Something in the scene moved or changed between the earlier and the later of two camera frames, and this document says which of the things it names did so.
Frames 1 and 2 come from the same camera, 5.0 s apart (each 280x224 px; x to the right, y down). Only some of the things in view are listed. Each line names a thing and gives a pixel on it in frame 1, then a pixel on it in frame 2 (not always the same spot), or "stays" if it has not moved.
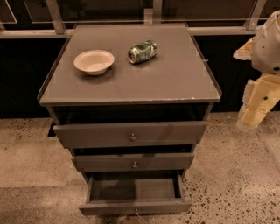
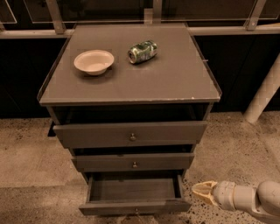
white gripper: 266,52 to 224,194
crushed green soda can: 142,52 stays
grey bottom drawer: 135,192 stays
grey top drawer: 130,135 stays
